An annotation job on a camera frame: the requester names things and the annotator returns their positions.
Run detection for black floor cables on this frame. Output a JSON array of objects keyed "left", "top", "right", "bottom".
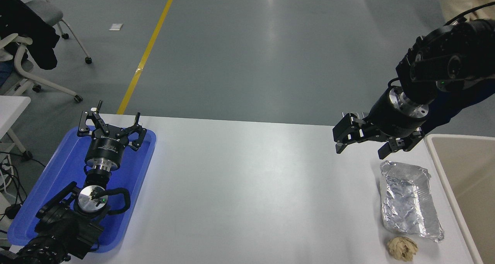
[{"left": 0, "top": 151, "right": 47, "bottom": 233}]

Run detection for white frame office chair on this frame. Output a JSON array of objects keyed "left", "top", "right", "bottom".
[{"left": 0, "top": 33, "right": 84, "bottom": 104}]

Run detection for crumpled tan paper ball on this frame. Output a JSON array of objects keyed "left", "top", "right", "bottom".
[{"left": 387, "top": 236, "right": 419, "bottom": 262}]

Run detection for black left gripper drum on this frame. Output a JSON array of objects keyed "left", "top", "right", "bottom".
[{"left": 84, "top": 134, "right": 131, "bottom": 168}]

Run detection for large pale bin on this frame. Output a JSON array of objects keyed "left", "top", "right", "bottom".
[{"left": 424, "top": 134, "right": 495, "bottom": 264}]

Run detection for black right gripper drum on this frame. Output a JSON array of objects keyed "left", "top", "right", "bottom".
[{"left": 365, "top": 89, "right": 425, "bottom": 140}]

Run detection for blue plastic tray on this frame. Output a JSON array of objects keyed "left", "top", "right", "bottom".
[{"left": 7, "top": 126, "right": 157, "bottom": 254}]

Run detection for white side table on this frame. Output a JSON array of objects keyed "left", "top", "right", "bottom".
[{"left": 0, "top": 95, "right": 33, "bottom": 161}]

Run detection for grey office chair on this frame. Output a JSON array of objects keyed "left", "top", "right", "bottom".
[{"left": 7, "top": 0, "right": 94, "bottom": 65}]

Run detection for silver foil plate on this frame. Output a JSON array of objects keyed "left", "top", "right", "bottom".
[{"left": 379, "top": 160, "right": 445, "bottom": 243}]

